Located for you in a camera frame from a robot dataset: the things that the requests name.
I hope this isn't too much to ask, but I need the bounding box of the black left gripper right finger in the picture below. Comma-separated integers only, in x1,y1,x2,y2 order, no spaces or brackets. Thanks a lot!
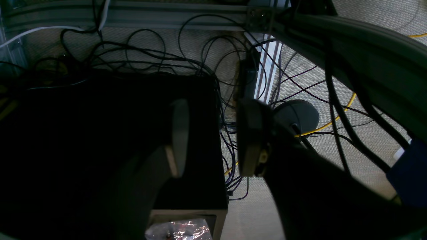
236,99,426,240

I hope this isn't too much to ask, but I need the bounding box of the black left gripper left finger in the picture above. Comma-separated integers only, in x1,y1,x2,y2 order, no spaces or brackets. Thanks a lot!
111,99,190,240

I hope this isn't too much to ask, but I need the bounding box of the crinkled plastic bag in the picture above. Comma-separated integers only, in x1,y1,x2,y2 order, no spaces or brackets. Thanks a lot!
145,218,213,240

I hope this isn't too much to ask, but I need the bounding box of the grey round caster base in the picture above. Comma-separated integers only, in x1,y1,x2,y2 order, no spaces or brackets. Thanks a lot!
273,100,319,137

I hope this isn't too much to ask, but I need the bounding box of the black box under table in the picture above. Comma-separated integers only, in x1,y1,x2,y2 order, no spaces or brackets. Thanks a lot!
1,69,228,240

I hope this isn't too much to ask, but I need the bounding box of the black power strip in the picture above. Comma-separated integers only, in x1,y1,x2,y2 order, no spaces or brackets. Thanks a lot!
234,48,261,100

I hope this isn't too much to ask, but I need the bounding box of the yellow cable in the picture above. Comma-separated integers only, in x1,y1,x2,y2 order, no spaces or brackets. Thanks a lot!
224,33,427,176

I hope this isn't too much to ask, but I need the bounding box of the grey aluminium frame rail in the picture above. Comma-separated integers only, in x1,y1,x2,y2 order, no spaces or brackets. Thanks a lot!
0,0,427,140

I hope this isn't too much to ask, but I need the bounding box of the white cable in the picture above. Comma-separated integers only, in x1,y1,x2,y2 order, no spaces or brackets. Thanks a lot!
0,0,111,49

